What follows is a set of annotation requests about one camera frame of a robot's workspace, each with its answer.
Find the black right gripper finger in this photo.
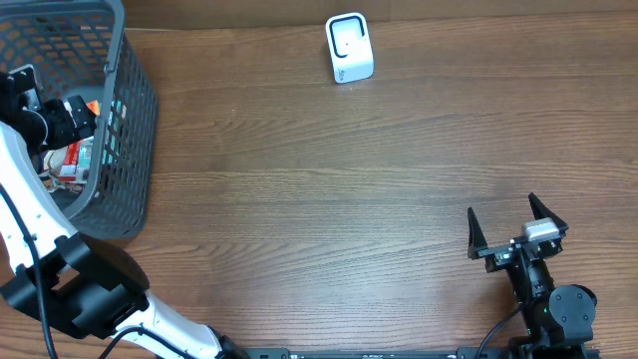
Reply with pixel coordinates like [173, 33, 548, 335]
[528, 192, 566, 230]
[468, 207, 488, 259]

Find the brown white snack pouch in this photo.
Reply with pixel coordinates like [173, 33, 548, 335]
[40, 148, 85, 193]

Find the orange tissue pack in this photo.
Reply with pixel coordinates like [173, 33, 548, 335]
[87, 100, 101, 116]

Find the red white stick pack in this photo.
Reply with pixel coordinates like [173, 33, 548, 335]
[58, 137, 94, 183]

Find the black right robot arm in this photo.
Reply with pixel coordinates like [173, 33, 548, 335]
[468, 193, 600, 358]

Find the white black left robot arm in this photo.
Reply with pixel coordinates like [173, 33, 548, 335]
[1, 65, 247, 358]

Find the white barcode scanner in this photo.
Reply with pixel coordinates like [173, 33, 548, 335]
[325, 12, 374, 84]

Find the grey plastic basket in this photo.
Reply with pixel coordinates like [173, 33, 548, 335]
[1, 1, 158, 239]

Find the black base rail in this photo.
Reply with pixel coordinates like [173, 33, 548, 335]
[244, 347, 601, 359]

